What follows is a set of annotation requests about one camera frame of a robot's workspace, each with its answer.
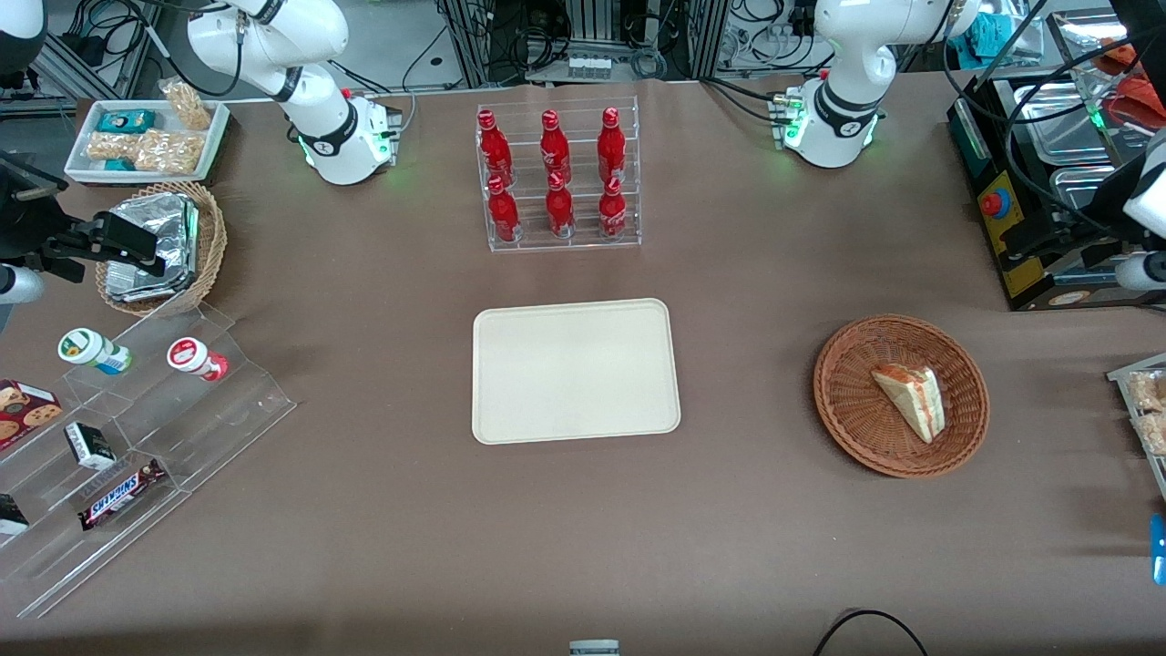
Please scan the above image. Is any green lid yogurt cup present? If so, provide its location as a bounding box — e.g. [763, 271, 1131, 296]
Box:
[57, 328, 133, 376]

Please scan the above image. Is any black food warmer appliance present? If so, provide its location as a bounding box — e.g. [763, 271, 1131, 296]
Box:
[946, 9, 1166, 313]

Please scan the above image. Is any teal snack box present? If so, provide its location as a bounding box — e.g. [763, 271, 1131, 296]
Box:
[97, 109, 157, 135]

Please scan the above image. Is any beige rectangular tray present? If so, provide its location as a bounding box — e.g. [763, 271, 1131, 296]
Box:
[472, 298, 682, 446]

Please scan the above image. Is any red orange food piece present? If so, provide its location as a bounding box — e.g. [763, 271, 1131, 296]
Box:
[1106, 77, 1166, 130]
[1096, 38, 1141, 76]

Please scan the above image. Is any brown wicker basket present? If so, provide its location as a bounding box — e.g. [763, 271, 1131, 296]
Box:
[813, 314, 991, 479]

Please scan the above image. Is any teal plastic bag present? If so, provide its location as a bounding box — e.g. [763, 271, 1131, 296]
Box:
[964, 12, 1014, 57]

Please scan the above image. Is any red cola bottle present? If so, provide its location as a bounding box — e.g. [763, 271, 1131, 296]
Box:
[540, 109, 573, 184]
[478, 109, 514, 186]
[598, 108, 629, 182]
[546, 171, 577, 239]
[487, 176, 521, 243]
[598, 176, 629, 241]

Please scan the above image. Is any large clear snack bag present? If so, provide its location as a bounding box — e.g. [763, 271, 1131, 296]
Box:
[134, 128, 207, 176]

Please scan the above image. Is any triangular sandwich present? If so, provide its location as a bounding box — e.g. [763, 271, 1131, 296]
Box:
[871, 364, 946, 446]

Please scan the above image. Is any steel food pan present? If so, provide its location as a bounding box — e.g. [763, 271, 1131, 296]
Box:
[1051, 166, 1132, 220]
[1012, 82, 1110, 168]

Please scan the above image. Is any light wicker basket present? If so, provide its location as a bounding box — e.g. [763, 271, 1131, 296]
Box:
[95, 181, 228, 318]

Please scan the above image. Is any small clear snack bag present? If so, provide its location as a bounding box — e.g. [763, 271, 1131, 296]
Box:
[86, 132, 139, 164]

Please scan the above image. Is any foil wrapped food pack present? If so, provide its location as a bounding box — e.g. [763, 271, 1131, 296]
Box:
[104, 192, 200, 303]

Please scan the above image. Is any clear bag of nuts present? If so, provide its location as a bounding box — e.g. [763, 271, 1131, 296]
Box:
[159, 77, 213, 131]

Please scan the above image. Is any metal tray with snacks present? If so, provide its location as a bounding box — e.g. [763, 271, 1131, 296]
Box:
[1106, 353, 1166, 503]

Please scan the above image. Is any white snack tray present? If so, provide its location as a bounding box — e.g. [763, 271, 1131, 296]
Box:
[64, 98, 231, 187]

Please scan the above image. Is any snickers bar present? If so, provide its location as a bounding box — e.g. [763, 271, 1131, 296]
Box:
[77, 458, 168, 532]

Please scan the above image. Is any cookie box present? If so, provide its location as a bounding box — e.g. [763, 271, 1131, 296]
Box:
[0, 379, 64, 452]

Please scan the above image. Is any clear acrylic stepped shelf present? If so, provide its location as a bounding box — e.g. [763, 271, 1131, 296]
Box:
[0, 301, 298, 620]

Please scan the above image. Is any red lid yogurt cup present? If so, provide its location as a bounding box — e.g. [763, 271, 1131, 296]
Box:
[167, 336, 230, 383]

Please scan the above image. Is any black cable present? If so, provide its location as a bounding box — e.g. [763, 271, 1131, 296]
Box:
[813, 609, 929, 656]

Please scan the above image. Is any small black white carton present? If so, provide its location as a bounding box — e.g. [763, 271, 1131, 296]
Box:
[64, 421, 118, 472]

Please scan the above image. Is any clear acrylic bottle rack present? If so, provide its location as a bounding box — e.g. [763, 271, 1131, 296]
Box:
[476, 96, 642, 254]

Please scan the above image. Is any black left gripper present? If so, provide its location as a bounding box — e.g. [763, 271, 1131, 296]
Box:
[1007, 208, 1130, 265]

